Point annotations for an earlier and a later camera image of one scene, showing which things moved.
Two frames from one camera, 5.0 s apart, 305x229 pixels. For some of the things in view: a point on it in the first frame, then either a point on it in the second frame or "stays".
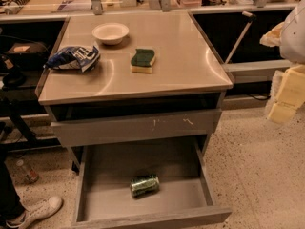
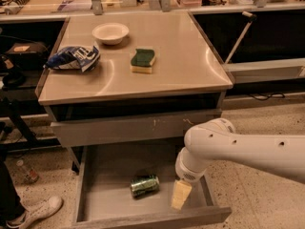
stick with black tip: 251,18 stays
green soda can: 144,184 stays
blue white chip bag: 74,57 stays
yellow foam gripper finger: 290,95 → 189,168
